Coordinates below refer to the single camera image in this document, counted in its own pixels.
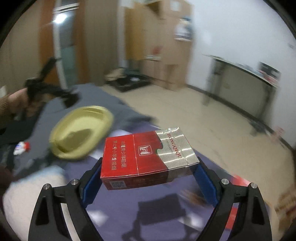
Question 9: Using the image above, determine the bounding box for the red silver Hongqiqu cigarette pack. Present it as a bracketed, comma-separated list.
[100, 127, 200, 190]

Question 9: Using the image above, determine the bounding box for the person's left hand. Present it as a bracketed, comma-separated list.
[8, 88, 29, 114]

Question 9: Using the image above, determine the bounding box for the small red white pack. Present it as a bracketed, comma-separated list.
[13, 142, 31, 156]

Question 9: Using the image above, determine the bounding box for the yellow plastic tray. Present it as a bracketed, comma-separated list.
[49, 105, 114, 161]

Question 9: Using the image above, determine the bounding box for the grey cloth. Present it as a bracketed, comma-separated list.
[1, 84, 152, 178]

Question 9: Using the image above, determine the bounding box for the purple table cloth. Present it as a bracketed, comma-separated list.
[58, 126, 241, 241]

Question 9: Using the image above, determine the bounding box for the black floor scale mat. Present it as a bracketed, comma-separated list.
[105, 68, 151, 92]

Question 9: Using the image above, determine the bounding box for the wooden cabinet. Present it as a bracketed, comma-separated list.
[122, 1, 193, 90]

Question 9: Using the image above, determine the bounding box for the black metal desk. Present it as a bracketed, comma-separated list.
[203, 55, 278, 136]

